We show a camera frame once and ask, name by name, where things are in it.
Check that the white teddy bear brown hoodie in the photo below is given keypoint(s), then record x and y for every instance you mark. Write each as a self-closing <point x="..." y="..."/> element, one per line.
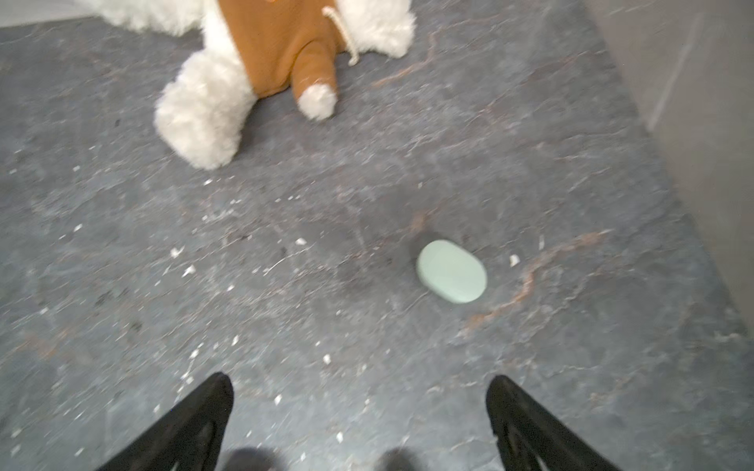
<point x="253" y="50"/>

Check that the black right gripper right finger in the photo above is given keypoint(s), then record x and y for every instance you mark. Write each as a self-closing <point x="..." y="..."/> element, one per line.
<point x="529" y="437"/>

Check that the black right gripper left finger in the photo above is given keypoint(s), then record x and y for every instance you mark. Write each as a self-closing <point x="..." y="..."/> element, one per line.
<point x="188" y="437"/>

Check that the mint green earbud charging case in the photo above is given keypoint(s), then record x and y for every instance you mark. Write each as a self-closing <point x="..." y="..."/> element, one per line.
<point x="451" y="272"/>

